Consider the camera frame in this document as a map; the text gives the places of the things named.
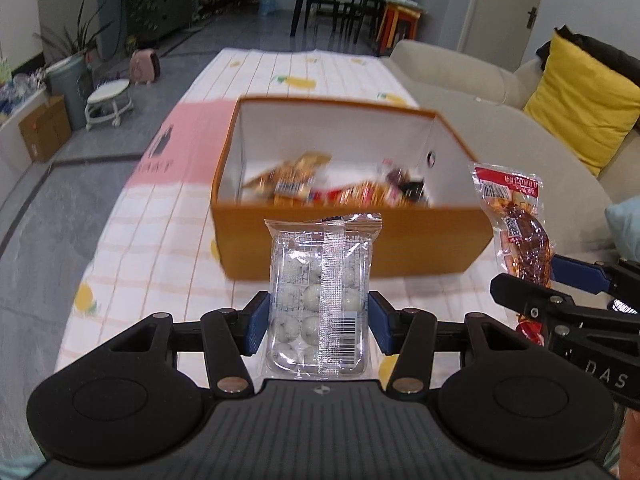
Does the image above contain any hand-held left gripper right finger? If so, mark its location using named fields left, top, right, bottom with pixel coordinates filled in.
left=367, top=290, right=527, bottom=395

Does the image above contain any brown snack packet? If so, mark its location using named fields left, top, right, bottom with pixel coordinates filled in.
left=242, top=152, right=333, bottom=206

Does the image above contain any clear packet of white eggs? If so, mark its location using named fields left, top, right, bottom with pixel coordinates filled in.
left=262, top=212, right=383, bottom=378

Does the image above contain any grey cabinet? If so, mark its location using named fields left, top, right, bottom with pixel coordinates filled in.
left=125, top=0, right=201, bottom=43

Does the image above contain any beige sofa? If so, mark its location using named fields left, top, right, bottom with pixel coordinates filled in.
left=387, top=37, right=640, bottom=272

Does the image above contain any orange stool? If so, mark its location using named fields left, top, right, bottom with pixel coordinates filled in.
left=375, top=0, right=426, bottom=56

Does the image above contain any light blue pillow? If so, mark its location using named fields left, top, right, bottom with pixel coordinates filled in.
left=605, top=199, right=640, bottom=261

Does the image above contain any pile of small toys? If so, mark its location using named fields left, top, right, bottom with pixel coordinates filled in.
left=0, top=57, right=48, bottom=123

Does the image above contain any white door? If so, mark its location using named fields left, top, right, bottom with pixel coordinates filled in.
left=462, top=0, right=561, bottom=68

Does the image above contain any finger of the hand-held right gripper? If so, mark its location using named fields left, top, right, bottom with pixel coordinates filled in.
left=490, top=272, right=640, bottom=347
left=550, top=254, right=640, bottom=302

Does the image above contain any white wheeled stool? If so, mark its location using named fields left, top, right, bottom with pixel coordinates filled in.
left=84, top=80, right=135, bottom=132

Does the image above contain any dark red snack packet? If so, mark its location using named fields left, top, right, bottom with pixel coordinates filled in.
left=382, top=159, right=431, bottom=206

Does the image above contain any brown cardboard box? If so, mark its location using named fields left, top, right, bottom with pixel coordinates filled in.
left=18, top=95, right=72, bottom=163

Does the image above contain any person's right forearm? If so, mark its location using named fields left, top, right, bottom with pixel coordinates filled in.
left=620, top=407, right=640, bottom=480

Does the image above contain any grey planter pot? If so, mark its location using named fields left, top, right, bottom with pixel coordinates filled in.
left=46, top=55, right=96, bottom=131

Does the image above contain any yellow pillow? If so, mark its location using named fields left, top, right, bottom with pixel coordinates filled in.
left=522, top=30, right=640, bottom=177

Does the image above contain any braised meat snack packet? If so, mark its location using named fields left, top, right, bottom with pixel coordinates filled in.
left=467, top=161, right=556, bottom=346

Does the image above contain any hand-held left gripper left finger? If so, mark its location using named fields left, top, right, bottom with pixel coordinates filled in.
left=102, top=290, right=272, bottom=396

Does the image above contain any orange cardboard box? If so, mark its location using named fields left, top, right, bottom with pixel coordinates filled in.
left=210, top=95, right=496, bottom=281

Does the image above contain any pink heater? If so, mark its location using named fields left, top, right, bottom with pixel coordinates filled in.
left=129, top=48, right=162, bottom=85

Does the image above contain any green potted plant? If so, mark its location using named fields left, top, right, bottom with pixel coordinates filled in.
left=32, top=0, right=116, bottom=63

